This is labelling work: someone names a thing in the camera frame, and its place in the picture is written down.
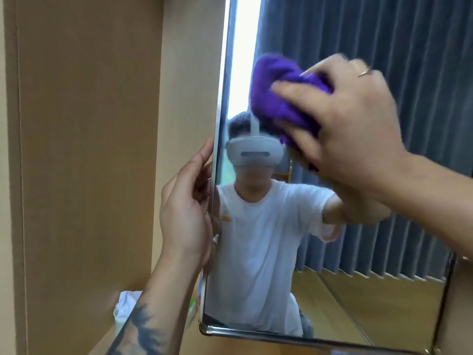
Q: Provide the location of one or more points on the light wooden wardrobe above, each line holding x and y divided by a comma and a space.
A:
92, 144

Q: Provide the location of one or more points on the person's left forearm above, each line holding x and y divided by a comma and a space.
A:
155, 314

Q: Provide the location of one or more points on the paper cup with tissue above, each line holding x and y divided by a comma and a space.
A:
125, 306

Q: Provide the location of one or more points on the green tissue packet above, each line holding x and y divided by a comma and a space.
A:
191, 308

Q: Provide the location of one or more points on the pull-out wardrobe mirror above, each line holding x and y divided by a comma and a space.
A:
388, 236

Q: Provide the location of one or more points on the purple cleaning cloth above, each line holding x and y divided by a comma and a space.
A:
273, 92

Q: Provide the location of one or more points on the person's right hand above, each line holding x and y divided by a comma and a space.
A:
354, 129

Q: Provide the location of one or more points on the person's left hand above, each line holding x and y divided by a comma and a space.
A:
184, 221

